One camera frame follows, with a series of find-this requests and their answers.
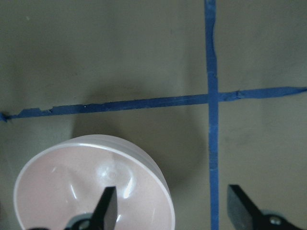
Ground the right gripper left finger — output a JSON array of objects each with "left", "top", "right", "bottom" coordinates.
[{"left": 90, "top": 186, "right": 118, "bottom": 230}]

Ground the pink bowl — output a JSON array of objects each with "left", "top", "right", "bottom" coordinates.
[{"left": 13, "top": 135, "right": 176, "bottom": 230}]

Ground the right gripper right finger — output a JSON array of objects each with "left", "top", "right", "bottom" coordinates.
[{"left": 227, "top": 184, "right": 297, "bottom": 230}]

